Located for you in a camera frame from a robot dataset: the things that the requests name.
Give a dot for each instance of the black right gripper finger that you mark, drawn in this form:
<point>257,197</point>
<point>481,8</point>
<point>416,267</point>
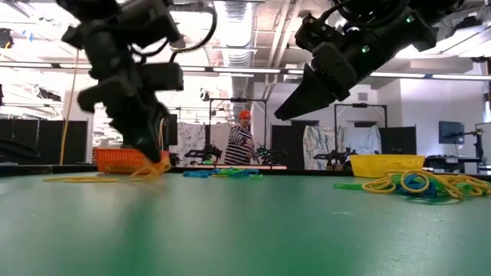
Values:
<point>303,99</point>

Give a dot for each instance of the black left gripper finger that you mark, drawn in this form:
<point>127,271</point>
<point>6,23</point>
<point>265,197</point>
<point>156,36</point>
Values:
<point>147,138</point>

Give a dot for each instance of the yellow rubber bands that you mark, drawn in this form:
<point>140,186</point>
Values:
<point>377,187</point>
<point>151,172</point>

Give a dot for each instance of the orange plastic basket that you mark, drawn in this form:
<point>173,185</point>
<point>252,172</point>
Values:
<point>115,161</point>

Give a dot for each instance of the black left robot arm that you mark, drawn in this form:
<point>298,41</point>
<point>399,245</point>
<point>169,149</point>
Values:
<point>111,34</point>

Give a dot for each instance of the black background robot arm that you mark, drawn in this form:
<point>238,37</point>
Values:
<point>333,157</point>
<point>203,153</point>
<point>270,155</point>

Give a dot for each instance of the green rubber band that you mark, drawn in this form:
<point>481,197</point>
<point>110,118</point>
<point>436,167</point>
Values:
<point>347,186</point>
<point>230,172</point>

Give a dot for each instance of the tangled blue rubber bands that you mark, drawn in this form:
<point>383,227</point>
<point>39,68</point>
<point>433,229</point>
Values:
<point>414,183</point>

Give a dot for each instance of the black screen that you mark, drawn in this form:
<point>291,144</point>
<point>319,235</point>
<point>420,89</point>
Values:
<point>172,130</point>

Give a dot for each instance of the white patterned backdrop sheet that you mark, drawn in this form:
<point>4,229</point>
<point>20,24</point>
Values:
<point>318,143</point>
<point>192,136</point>

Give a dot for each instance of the long LED light bar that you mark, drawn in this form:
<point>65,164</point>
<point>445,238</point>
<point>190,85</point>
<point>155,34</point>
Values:
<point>245,70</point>

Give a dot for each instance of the person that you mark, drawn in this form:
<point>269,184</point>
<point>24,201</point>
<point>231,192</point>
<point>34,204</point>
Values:
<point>238,145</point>

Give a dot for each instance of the black partition panel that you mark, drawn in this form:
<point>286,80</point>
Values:
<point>38,132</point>

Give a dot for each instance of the yellow plastic basket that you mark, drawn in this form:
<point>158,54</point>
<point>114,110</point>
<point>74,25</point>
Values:
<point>383,165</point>

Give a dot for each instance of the black curved object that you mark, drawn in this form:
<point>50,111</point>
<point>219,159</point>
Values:
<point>17,149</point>

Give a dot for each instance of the green table mat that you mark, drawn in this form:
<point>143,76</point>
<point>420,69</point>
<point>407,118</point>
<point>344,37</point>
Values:
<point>245,230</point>

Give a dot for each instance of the black frame stand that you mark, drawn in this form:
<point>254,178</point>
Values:
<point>238,100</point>
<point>360,105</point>

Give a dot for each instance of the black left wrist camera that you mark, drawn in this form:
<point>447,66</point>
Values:
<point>163,76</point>

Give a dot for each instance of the silver ventilation duct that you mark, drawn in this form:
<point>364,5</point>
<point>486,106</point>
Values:
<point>238,34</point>

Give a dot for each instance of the grey wall monitor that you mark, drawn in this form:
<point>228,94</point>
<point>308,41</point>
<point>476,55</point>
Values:
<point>451,133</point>

